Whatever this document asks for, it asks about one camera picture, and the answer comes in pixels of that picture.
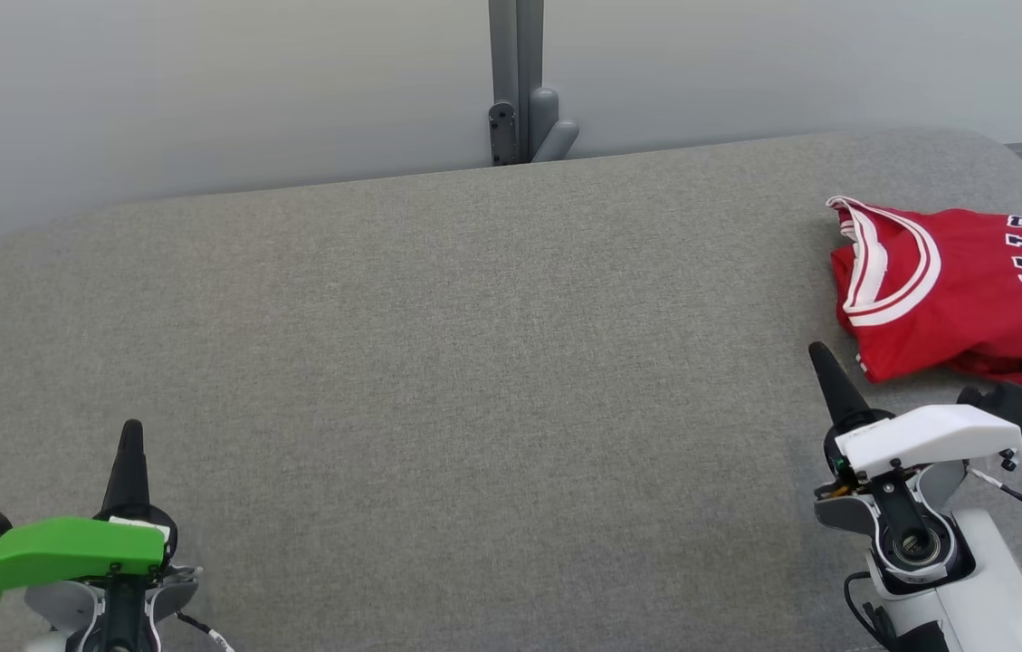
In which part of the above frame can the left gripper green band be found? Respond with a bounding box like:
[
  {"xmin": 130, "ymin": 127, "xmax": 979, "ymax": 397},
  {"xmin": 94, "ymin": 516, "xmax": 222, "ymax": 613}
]
[{"xmin": 0, "ymin": 418, "xmax": 178, "ymax": 614}]

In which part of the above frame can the red lettered basketball jersey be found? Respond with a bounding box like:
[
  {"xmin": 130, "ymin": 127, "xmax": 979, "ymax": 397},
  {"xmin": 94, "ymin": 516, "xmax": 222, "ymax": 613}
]
[{"xmin": 826, "ymin": 195, "xmax": 1022, "ymax": 397}]

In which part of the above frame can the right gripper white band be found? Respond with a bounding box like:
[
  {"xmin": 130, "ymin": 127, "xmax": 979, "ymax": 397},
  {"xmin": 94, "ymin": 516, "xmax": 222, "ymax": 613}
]
[{"xmin": 807, "ymin": 340, "xmax": 1022, "ymax": 494}]

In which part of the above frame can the grey metal post with bracket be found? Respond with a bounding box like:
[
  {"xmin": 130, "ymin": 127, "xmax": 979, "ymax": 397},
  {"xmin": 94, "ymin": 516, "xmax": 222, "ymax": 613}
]
[{"xmin": 487, "ymin": 0, "xmax": 580, "ymax": 168}]

